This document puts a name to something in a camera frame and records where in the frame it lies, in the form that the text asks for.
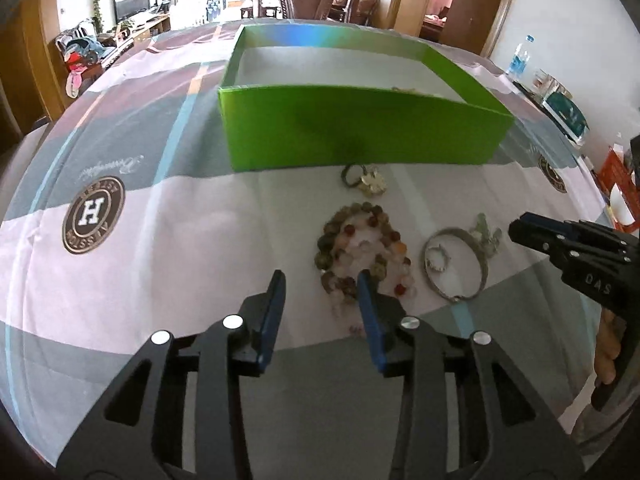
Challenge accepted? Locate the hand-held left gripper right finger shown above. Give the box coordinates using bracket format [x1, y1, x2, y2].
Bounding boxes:
[356, 269, 586, 480]

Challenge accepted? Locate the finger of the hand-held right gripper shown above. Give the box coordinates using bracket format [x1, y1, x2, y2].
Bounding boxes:
[509, 220, 640, 272]
[519, 212, 629, 247]

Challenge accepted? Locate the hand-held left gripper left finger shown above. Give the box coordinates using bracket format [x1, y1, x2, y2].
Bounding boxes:
[59, 270, 287, 480]

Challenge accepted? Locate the pale green pendant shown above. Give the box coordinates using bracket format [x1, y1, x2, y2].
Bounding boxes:
[470, 212, 503, 256]

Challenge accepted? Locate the silver bangle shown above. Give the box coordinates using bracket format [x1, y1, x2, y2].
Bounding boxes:
[422, 227, 488, 302]

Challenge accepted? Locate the pink and red beaded bracelet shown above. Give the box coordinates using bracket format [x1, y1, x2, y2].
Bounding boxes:
[327, 220, 418, 318]

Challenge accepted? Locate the brown stone beaded bracelet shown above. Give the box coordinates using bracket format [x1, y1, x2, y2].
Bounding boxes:
[314, 202, 401, 297]

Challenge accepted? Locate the silver gem ring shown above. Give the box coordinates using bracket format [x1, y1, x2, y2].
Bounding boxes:
[425, 244, 451, 272]

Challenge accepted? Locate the dark ring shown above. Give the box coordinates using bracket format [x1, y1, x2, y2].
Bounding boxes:
[341, 163, 370, 189]

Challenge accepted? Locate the green cardboard box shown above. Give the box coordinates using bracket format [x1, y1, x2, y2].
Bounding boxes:
[217, 24, 515, 172]

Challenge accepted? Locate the person's right hand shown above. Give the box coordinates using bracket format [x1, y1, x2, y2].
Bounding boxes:
[594, 307, 628, 396]

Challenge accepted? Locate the white cup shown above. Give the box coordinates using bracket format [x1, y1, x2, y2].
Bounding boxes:
[607, 185, 640, 233]

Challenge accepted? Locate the red box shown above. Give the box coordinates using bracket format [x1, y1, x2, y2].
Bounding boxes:
[597, 145, 636, 201]

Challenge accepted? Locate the teal box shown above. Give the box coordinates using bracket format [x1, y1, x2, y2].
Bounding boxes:
[542, 90, 591, 141]

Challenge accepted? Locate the printed pink grey tablecloth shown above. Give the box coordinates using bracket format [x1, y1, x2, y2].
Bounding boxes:
[0, 17, 640, 480]

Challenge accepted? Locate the clear water bottle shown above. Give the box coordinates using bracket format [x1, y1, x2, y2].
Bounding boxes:
[507, 35, 532, 81]

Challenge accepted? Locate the wooden armchair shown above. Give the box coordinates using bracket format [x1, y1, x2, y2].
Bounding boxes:
[330, 0, 382, 26]

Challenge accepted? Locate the wooden television cabinet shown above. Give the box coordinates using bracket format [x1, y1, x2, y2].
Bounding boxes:
[100, 12, 172, 46]

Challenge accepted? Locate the pile of clothes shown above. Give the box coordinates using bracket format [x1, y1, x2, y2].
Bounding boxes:
[54, 20, 113, 98]

